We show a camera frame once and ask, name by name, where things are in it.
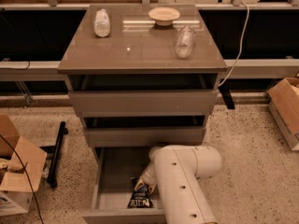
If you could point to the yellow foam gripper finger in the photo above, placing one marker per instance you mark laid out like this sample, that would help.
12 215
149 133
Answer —
146 184

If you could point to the clear plastic bottle right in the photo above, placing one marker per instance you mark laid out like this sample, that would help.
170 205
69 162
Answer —
185 41

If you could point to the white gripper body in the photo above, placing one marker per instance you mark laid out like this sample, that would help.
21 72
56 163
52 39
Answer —
149 176

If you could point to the grey drawer cabinet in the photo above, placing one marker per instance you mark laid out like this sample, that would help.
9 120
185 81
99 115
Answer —
139 55

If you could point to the cardboard box right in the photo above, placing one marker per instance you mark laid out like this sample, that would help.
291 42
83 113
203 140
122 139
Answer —
284 106

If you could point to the blue chip bag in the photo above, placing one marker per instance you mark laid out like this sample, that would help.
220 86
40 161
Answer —
140 197

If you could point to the open cardboard box left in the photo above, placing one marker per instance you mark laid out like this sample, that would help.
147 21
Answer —
22 164

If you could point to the grey top drawer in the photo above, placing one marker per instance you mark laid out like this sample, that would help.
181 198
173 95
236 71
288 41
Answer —
89 104

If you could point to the black table leg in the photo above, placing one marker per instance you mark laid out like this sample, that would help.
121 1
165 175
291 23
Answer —
227 97

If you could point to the grey middle drawer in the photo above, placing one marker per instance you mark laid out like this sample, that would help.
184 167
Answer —
139 137

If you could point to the grey open bottom drawer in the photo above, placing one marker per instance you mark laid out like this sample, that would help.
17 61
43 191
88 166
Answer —
114 188

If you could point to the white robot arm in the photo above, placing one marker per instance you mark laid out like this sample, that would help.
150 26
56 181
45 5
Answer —
175 171

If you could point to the black metal stand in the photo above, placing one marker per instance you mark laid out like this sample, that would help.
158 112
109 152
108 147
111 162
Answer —
53 154

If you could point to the cream ceramic bowl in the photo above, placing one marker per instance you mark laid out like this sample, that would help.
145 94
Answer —
164 16

